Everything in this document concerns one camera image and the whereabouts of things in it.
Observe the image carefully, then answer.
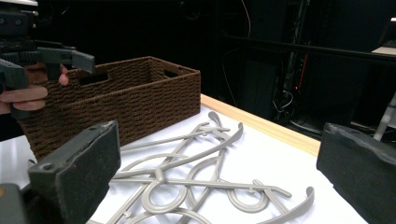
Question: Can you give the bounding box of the bundle of dark cables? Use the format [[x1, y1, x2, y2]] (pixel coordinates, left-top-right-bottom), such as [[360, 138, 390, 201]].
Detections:
[[271, 49, 307, 124]]

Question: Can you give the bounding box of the grey plastic clothes hanger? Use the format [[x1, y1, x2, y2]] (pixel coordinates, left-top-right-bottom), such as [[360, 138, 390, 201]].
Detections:
[[106, 111, 271, 224], [113, 121, 245, 217], [113, 176, 316, 224]]

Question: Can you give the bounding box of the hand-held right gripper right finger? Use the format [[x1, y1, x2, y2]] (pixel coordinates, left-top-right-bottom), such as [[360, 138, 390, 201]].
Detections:
[[316, 122, 396, 224]]

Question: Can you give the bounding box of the beige side table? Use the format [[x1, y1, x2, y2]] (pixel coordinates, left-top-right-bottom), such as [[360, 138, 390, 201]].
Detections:
[[371, 46, 396, 57]]

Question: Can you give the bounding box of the brown woven basket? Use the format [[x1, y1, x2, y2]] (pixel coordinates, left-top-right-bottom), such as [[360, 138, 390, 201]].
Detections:
[[18, 55, 202, 161]]

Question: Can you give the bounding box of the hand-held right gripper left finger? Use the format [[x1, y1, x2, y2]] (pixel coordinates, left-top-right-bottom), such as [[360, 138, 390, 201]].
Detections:
[[27, 120, 121, 224]]

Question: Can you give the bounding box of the red cable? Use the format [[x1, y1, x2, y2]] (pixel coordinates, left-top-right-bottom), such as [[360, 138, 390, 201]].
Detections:
[[293, 40, 312, 91]]

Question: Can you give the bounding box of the white metal stand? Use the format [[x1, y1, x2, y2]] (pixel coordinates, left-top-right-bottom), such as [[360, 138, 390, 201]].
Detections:
[[373, 92, 396, 142]]

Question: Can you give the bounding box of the black horizontal bar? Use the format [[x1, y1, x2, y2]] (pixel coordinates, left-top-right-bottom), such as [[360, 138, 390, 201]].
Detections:
[[223, 35, 396, 64]]

